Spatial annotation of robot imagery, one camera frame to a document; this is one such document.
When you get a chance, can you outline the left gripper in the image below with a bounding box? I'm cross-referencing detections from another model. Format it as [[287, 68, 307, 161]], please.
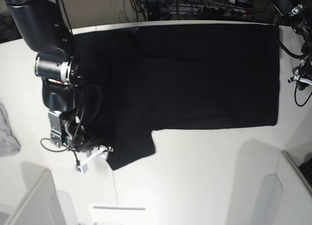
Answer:
[[288, 60, 312, 90]]

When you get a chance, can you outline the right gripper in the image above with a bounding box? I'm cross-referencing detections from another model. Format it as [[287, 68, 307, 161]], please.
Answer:
[[48, 110, 114, 157]]

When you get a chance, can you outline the black T-shirt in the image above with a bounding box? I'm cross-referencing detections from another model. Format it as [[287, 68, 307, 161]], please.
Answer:
[[76, 24, 280, 170]]

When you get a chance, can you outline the grey cloth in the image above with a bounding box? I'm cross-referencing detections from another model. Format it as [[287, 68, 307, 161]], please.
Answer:
[[0, 104, 21, 157]]

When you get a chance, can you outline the black keyboard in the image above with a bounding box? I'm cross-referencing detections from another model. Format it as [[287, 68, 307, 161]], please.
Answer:
[[299, 160, 312, 186]]

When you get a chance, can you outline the white wrist camera tag right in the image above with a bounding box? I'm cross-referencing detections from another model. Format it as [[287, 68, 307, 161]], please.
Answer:
[[73, 148, 109, 175]]

